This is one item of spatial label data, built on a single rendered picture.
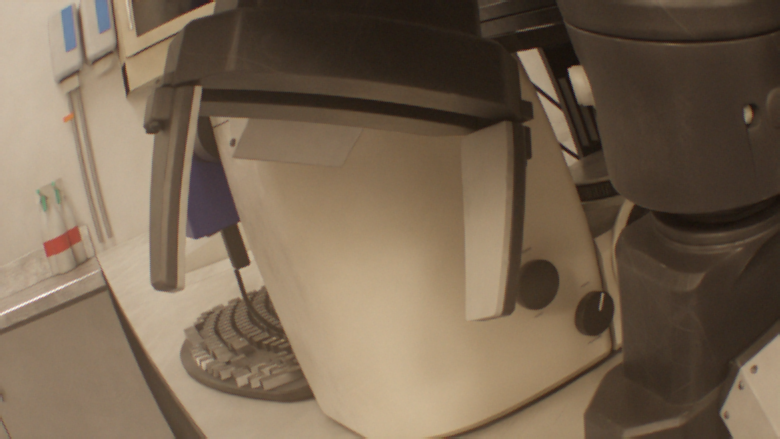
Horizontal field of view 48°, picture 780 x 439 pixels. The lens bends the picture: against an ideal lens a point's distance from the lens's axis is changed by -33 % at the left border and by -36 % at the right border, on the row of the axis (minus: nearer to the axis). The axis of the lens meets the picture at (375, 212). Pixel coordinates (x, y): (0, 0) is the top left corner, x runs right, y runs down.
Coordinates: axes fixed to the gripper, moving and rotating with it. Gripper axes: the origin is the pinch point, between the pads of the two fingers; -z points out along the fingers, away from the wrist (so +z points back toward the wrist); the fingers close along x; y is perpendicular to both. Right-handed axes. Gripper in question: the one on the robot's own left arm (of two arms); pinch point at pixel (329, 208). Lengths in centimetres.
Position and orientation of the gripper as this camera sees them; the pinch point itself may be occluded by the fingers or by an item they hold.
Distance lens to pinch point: 37.7
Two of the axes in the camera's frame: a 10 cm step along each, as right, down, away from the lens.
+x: 9.1, 0.9, 4.0
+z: 0.2, -9.9, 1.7
